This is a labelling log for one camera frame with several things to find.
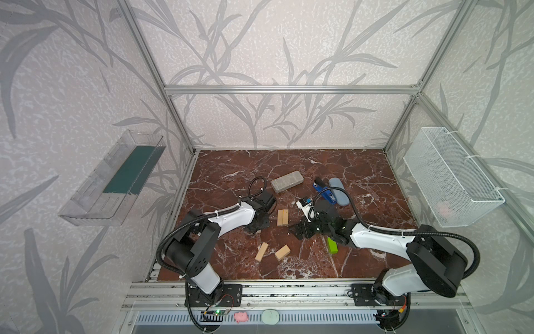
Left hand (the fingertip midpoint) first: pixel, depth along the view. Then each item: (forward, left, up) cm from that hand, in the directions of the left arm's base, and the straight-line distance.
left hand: (264, 219), depth 92 cm
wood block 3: (-14, -8, +1) cm, 17 cm away
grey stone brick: (+20, -10, +1) cm, 22 cm away
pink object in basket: (-5, -66, +20) cm, 69 cm away
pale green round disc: (-35, -4, +2) cm, 36 cm away
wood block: (+1, -7, -1) cm, 7 cm away
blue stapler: (+12, -29, +2) cm, 32 cm away
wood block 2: (+2, -9, -1) cm, 10 cm away
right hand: (-2, -13, +6) cm, 15 cm away
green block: (-12, -28, +2) cm, 31 cm away
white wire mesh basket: (-4, -61, +34) cm, 70 cm away
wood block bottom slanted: (-13, 0, -1) cm, 13 cm away
